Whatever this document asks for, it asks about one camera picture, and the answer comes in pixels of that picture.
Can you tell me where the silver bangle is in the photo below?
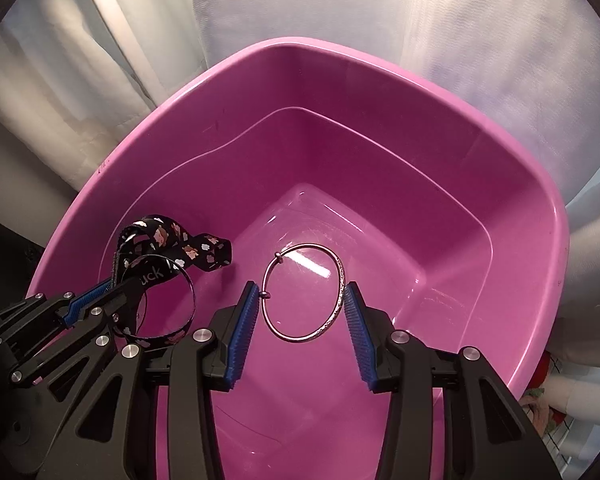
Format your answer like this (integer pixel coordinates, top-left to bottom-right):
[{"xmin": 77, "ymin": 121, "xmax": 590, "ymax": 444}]
[{"xmin": 262, "ymin": 244, "xmax": 347, "ymax": 345}]

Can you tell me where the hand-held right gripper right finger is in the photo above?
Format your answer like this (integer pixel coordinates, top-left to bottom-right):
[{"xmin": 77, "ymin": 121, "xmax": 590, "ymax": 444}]
[{"xmin": 343, "ymin": 282, "xmax": 563, "ymax": 480}]

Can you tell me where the black patterned fabric band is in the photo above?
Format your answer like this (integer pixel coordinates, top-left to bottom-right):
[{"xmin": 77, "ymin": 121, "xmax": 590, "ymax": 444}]
[{"xmin": 111, "ymin": 215, "xmax": 233, "ymax": 348}]

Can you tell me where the white curtain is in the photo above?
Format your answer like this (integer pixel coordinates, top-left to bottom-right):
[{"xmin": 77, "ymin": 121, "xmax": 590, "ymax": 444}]
[{"xmin": 0, "ymin": 0, "xmax": 600, "ymax": 321}]

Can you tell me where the pink plastic basin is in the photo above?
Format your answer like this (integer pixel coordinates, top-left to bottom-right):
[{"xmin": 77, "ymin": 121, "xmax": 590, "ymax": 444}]
[{"xmin": 26, "ymin": 36, "xmax": 570, "ymax": 480}]

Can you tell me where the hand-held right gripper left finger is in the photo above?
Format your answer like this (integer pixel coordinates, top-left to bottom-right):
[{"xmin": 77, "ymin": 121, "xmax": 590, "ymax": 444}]
[{"xmin": 35, "ymin": 281, "xmax": 259, "ymax": 480}]

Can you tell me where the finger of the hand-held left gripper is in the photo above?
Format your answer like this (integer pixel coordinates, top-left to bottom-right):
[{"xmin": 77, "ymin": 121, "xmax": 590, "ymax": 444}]
[
  {"xmin": 0, "ymin": 280, "xmax": 117, "ymax": 347},
  {"xmin": 9, "ymin": 281, "xmax": 145, "ymax": 390}
]

